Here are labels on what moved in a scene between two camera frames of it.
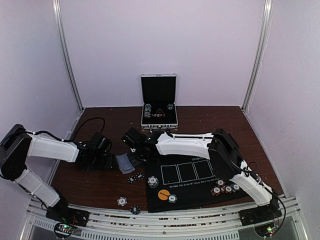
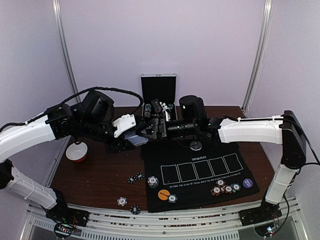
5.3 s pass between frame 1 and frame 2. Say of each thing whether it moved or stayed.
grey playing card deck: moved
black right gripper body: moved
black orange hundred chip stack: stayed
